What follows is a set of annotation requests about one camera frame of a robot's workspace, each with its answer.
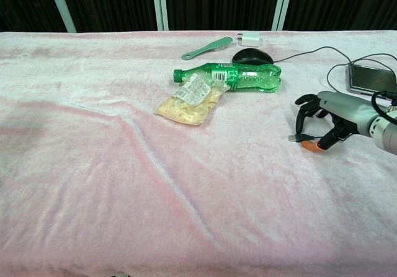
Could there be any white frame post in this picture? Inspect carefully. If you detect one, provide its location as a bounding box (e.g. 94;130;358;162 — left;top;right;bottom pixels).
49;0;78;33
270;0;295;32
151;0;170;32

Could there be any white power adapter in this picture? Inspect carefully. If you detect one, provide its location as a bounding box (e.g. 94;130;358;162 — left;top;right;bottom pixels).
235;32;264;47

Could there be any clear bag of snacks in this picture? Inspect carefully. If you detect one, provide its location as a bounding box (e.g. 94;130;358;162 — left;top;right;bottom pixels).
154;73;230;126

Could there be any green brush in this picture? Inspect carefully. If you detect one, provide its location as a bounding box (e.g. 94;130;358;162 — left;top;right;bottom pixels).
181;36;234;61

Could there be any pink fleece blanket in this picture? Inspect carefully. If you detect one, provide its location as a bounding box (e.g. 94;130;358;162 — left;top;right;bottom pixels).
0;29;397;277

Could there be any silver tablet device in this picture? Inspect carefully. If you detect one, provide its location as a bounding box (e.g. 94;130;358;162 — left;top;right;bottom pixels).
346;63;397;97

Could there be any green plastic bottle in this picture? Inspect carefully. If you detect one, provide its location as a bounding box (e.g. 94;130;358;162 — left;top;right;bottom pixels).
172;63;282;94

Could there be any black computer mouse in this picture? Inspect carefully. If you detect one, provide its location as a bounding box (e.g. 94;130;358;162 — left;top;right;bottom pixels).
232;48;275;65

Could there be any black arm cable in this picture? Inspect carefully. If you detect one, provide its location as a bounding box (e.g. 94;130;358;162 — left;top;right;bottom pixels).
371;90;397;117

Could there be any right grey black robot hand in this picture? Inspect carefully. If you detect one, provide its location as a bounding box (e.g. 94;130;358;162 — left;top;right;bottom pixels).
295;90;377;152

